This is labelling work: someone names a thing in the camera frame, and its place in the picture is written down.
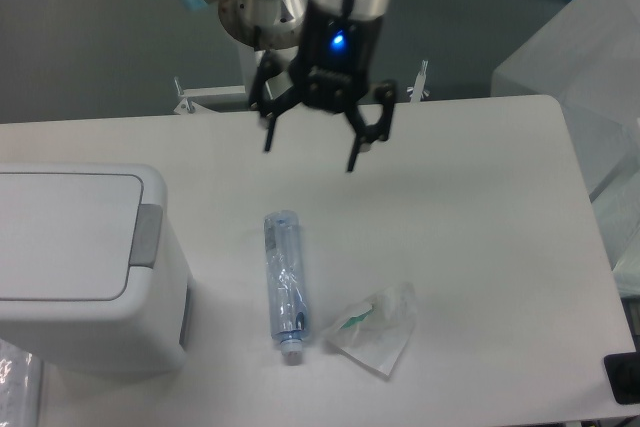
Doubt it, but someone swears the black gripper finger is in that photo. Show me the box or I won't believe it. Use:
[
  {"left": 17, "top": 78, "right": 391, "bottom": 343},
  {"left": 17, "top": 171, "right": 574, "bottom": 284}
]
[
  {"left": 248, "top": 51, "right": 301, "bottom": 152},
  {"left": 344, "top": 81, "right": 397, "bottom": 173}
]

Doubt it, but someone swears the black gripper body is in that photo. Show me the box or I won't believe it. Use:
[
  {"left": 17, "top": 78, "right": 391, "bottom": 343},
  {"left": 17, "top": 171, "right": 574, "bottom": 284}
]
[{"left": 291, "top": 0, "right": 383, "bottom": 113}]

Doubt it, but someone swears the white push-top trash can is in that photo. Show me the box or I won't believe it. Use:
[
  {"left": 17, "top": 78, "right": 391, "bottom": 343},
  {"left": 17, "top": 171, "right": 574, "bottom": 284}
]
[{"left": 1, "top": 163, "right": 193, "bottom": 373}]

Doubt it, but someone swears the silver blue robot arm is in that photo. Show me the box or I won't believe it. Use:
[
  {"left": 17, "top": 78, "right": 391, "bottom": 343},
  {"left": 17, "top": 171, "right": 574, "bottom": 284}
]
[{"left": 182, "top": 0, "right": 398, "bottom": 171}]

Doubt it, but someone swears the silver levelling bolt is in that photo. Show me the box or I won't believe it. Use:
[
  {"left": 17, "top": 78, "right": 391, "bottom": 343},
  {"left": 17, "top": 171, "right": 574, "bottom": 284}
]
[{"left": 406, "top": 59, "right": 430, "bottom": 103}]

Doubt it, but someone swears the translucent plastic covered box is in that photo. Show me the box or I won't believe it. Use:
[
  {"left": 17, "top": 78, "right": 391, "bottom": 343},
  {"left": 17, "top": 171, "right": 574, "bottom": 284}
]
[{"left": 491, "top": 0, "right": 639, "bottom": 299}]

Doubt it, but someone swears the crumpled white paper wrapper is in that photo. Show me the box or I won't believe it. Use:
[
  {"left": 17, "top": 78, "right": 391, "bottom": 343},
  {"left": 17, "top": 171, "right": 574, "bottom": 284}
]
[{"left": 321, "top": 282, "right": 417, "bottom": 378}]

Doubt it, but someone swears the clear crushed plastic bottle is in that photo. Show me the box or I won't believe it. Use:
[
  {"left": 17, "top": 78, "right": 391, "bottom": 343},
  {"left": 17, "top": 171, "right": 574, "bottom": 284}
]
[{"left": 263, "top": 210, "right": 310, "bottom": 366}]

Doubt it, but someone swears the black device at table edge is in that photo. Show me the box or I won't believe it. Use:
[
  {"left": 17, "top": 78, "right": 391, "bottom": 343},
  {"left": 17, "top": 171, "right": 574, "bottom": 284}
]
[{"left": 604, "top": 352, "right": 640, "bottom": 405}]

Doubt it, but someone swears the clear plastic sheet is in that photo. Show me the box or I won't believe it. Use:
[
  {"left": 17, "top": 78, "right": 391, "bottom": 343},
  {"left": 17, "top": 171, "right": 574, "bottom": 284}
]
[{"left": 1, "top": 340, "right": 42, "bottom": 426}]

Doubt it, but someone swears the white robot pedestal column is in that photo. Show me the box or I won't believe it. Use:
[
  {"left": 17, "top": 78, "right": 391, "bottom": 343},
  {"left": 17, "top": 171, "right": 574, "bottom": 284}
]
[{"left": 234, "top": 44, "right": 301, "bottom": 111}]

